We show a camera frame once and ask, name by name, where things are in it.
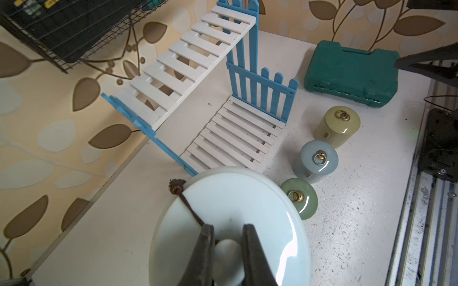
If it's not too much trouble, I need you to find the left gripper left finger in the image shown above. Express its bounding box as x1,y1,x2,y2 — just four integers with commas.
178,224,215,286

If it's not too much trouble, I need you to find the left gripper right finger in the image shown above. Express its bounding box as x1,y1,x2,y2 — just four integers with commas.
242,224,277,286

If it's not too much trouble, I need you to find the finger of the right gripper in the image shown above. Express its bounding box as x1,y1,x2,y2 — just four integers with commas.
394,43,458,88

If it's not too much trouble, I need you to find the white-blue ceramic jar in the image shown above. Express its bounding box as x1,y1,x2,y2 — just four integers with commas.
149,167,312,286

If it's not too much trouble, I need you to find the green tea canister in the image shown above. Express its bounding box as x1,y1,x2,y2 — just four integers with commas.
280,178,318,220

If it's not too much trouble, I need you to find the yellow-green tea canister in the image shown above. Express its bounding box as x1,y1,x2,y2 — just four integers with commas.
314,106,361,149

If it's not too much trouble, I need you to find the blue tea canister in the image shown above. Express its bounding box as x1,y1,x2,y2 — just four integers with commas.
293,140,339,184

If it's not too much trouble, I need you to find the blue white wooden shelf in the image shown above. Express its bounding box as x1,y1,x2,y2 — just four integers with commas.
105,1,299,176

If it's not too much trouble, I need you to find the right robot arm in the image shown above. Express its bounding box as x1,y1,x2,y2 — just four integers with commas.
394,43,458,183

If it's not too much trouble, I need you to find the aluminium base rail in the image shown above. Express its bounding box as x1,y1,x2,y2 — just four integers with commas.
385,79,458,286

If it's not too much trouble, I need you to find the black wire basket back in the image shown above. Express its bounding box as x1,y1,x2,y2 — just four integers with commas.
1,0,165,73

